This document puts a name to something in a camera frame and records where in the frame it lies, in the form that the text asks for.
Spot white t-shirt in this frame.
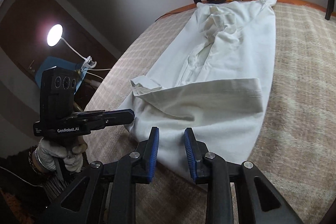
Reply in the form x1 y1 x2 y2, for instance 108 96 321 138
123 0 277 169

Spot left gloved hand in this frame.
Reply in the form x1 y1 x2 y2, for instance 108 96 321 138
32 136 88 173

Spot blue chair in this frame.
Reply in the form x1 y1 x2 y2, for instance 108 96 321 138
34 56 86 93

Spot plaid beige bed blanket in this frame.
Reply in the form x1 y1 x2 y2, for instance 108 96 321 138
84 2 335 223

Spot white clip desk lamp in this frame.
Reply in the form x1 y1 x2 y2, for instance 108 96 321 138
47 24 97 69

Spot black camera box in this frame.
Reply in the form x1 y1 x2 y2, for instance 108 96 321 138
40 71 75 120

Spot white lamp cable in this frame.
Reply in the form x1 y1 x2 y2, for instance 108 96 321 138
85 68 112 81

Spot left forearm with bracelets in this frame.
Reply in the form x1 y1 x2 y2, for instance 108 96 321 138
0 144 57 204

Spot black ring light tripod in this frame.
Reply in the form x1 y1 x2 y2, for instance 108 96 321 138
325 0 335 20

